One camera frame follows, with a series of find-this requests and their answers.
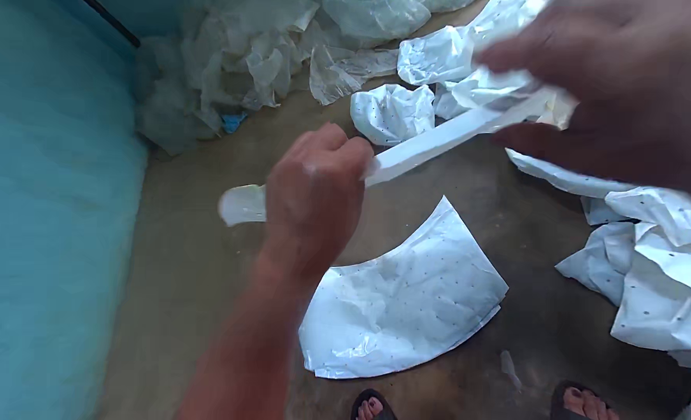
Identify small clear plastic scrap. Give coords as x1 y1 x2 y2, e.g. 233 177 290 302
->
500 350 523 392

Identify person's right hand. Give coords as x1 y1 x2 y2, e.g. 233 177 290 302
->
474 0 691 218

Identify person's left hand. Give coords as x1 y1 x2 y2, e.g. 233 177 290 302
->
264 122 377 278

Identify pile of translucent plastic sheets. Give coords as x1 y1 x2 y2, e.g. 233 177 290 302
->
133 0 476 157

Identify curved white dotted plastic sheet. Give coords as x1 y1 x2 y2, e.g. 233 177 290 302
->
298 195 510 380

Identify thin black rod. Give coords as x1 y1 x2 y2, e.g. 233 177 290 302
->
83 0 141 49

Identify long white plastic strip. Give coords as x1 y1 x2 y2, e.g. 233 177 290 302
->
218 86 580 228

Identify person's left forearm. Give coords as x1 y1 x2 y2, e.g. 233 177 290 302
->
173 251 328 420

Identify pile of white dotted sheets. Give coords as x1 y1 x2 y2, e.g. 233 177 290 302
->
350 0 580 147
505 148 691 420

